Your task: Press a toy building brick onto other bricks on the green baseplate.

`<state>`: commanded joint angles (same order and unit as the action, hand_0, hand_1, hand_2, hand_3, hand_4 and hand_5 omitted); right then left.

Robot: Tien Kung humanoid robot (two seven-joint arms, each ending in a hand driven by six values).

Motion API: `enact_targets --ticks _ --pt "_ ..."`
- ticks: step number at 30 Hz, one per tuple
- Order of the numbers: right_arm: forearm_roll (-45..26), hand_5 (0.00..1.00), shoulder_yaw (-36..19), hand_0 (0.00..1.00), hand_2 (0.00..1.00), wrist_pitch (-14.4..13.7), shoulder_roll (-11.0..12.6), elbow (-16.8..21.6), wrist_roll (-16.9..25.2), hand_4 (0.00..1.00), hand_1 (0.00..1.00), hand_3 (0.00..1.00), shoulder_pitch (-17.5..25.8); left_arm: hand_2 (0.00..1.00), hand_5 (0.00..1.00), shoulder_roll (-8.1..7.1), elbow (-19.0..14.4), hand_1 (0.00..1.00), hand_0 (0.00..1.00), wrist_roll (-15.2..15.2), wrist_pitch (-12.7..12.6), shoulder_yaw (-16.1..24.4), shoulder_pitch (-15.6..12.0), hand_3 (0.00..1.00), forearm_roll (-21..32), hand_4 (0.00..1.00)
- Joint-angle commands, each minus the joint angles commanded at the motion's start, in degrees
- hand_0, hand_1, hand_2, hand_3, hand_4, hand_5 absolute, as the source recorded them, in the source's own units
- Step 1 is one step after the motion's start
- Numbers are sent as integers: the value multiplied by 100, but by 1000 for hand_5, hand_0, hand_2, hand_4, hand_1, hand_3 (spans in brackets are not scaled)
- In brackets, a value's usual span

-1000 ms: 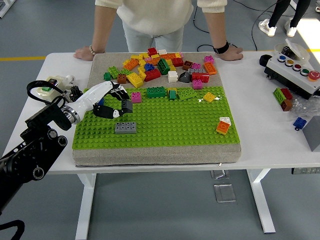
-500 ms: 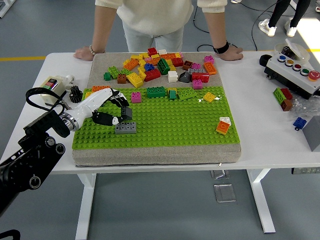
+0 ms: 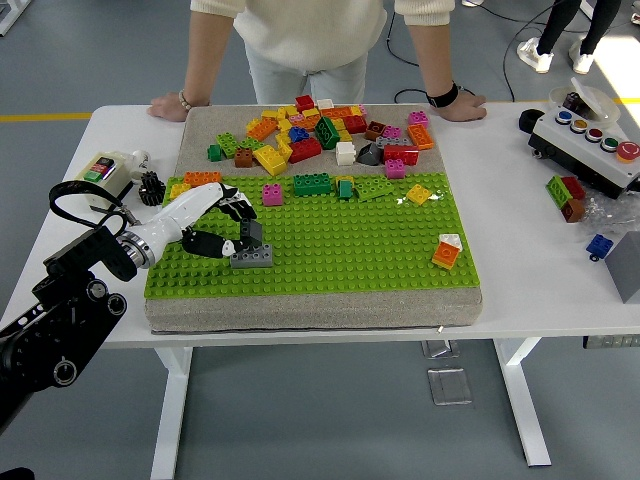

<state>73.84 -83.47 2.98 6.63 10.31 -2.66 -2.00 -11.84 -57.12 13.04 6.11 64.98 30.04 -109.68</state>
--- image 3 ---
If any green brick with circles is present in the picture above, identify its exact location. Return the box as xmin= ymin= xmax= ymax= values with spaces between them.
xmin=545 ymin=175 xmax=572 ymax=206

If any clear plastic bag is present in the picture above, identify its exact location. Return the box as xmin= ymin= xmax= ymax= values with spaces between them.
xmin=579 ymin=187 xmax=640 ymax=241

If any black wristwatch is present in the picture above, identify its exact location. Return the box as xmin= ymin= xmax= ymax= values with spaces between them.
xmin=425 ymin=81 xmax=461 ymax=108

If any table control panel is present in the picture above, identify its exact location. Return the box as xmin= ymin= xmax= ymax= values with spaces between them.
xmin=582 ymin=333 xmax=640 ymax=350

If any person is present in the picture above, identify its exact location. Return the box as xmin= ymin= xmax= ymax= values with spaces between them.
xmin=515 ymin=0 xmax=624 ymax=75
xmin=189 ymin=0 xmax=457 ymax=106

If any large yellow brick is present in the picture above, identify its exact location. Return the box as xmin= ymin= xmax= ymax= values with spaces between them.
xmin=252 ymin=144 xmax=290 ymax=176

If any green baseplate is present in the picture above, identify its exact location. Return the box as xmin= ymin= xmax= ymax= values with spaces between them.
xmin=142 ymin=171 xmax=476 ymax=300

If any white furniture frame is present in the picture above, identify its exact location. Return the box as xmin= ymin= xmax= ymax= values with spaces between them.
xmin=0 ymin=0 xmax=26 ymax=37

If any cream switch box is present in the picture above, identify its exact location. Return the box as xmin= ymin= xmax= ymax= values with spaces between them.
xmin=72 ymin=150 xmax=135 ymax=214

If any orange 2x2 brick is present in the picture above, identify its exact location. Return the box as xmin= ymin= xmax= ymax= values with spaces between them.
xmin=430 ymin=239 xmax=460 ymax=271

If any grey box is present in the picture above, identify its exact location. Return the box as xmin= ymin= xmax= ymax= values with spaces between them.
xmin=603 ymin=229 xmax=640 ymax=305

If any person's right hand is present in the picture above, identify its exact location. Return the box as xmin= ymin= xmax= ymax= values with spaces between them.
xmin=146 ymin=92 xmax=187 ymax=122

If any black tape roll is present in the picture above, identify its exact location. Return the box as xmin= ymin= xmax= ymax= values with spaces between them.
xmin=518 ymin=108 xmax=547 ymax=135

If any dark green 2x4 brick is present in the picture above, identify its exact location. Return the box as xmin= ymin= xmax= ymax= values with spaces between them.
xmin=313 ymin=115 xmax=343 ymax=150
xmin=292 ymin=173 xmax=334 ymax=198

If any dark grey slope brick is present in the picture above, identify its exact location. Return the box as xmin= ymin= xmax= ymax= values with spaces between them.
xmin=356 ymin=142 xmax=383 ymax=166

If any person's left hand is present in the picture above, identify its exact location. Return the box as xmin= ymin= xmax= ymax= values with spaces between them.
xmin=437 ymin=92 xmax=489 ymax=123

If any white table leg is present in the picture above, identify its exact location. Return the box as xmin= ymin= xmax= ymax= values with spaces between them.
xmin=492 ymin=337 xmax=552 ymax=469
xmin=149 ymin=345 xmax=195 ymax=480

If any black gear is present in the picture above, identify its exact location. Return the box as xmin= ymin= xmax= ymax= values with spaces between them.
xmin=135 ymin=170 xmax=166 ymax=207

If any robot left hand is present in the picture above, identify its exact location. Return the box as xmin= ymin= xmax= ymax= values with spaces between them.
xmin=135 ymin=181 xmax=259 ymax=260

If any small clear floor plate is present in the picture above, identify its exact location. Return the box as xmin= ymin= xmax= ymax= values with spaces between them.
xmin=421 ymin=339 xmax=454 ymax=359

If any white button control box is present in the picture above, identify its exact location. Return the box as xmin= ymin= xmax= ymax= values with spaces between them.
xmin=528 ymin=107 xmax=640 ymax=201

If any light grey 2x4 brick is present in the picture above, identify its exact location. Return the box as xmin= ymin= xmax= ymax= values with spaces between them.
xmin=229 ymin=243 xmax=275 ymax=270

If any light green 2x4 brick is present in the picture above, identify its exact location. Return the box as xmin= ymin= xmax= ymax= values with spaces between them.
xmin=352 ymin=175 xmax=396 ymax=202

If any blue brick keychain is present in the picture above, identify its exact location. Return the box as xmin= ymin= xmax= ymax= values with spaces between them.
xmin=585 ymin=233 xmax=615 ymax=262

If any clear round container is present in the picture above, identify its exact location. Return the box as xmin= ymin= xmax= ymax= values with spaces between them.
xmin=548 ymin=77 xmax=621 ymax=126

